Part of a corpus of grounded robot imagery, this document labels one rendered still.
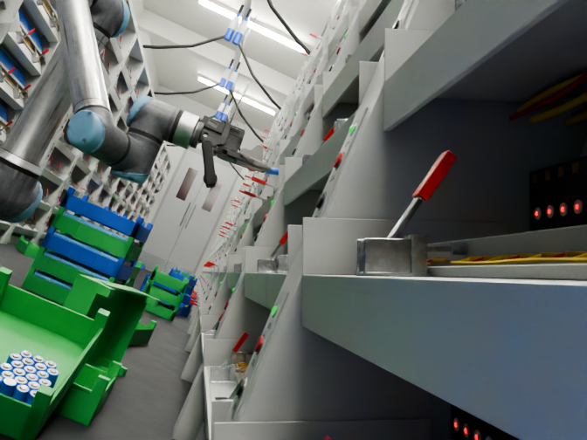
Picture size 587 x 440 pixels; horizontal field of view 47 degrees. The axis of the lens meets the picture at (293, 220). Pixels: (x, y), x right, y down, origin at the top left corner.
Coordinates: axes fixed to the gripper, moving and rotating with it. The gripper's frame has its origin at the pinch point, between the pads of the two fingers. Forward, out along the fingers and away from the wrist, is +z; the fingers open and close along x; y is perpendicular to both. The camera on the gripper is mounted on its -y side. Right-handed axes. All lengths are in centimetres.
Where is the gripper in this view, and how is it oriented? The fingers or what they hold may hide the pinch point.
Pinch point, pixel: (265, 170)
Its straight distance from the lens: 173.6
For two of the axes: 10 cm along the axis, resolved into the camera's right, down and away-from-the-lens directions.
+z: 9.2, 3.7, 1.1
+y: 3.5, -9.3, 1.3
